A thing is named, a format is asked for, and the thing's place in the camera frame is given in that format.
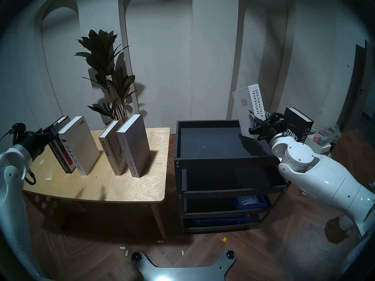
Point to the blue plastic bin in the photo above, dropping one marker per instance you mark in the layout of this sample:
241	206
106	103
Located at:
216	221
250	202

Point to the black metal shelf cart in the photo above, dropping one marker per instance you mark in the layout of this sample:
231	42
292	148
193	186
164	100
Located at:
219	142

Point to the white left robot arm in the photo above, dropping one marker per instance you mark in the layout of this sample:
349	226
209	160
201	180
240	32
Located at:
11	195

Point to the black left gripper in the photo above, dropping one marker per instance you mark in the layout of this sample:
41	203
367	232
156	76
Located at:
33	142

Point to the black base knob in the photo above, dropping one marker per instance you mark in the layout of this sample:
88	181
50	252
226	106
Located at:
230	254
136	256

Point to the black Century book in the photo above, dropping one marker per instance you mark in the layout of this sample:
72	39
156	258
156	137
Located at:
301	122

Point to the dark green potted plant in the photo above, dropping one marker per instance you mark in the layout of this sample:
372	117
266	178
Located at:
101	52

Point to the white square box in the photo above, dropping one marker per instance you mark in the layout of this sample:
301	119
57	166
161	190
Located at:
315	144

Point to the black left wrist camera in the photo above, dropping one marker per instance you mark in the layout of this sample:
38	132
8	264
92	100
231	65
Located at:
18	128

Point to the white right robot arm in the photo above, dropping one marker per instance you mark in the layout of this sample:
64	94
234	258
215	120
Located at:
322	172

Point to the white Design Hotels yearbook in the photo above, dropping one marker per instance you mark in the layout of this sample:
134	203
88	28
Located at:
244	107

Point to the light wooden table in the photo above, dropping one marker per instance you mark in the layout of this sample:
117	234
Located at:
123	189

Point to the grey Special Issue book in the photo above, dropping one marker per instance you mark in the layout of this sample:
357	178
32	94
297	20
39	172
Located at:
134	148

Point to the white Welcome book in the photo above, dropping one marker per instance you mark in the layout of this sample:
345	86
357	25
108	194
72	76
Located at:
110	148

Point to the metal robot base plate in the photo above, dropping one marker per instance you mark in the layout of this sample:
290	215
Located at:
181	274

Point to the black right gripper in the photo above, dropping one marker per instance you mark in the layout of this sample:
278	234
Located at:
269	131

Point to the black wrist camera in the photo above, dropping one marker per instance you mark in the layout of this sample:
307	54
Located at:
18	128
275	117

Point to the white Arietta book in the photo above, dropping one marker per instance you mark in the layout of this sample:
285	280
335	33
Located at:
79	145

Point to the clear plastic storage box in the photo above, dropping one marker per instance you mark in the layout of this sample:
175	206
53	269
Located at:
326	135

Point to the dark room door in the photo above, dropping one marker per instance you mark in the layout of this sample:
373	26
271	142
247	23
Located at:
356	87

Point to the white bagged trash bin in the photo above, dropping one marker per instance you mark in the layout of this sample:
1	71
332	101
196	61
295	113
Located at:
347	224

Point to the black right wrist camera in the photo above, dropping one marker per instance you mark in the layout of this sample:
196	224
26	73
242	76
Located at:
275	117

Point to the black Crime and Punishment book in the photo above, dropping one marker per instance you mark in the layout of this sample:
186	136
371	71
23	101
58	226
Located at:
63	157

